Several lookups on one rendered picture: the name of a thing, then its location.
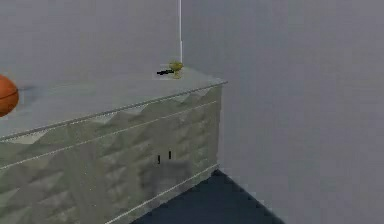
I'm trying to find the small gold trophy cup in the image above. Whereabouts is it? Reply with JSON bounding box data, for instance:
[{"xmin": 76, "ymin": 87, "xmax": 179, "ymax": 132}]
[{"xmin": 168, "ymin": 60, "xmax": 185, "ymax": 80}]

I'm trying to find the grey-green textured cupboard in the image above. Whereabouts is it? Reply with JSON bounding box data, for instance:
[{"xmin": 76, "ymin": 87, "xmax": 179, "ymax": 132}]
[{"xmin": 0, "ymin": 66, "xmax": 229, "ymax": 224}]

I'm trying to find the orange basketball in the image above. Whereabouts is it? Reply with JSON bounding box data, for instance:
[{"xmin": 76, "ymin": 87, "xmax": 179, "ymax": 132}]
[{"xmin": 0, "ymin": 74, "xmax": 20, "ymax": 118}]

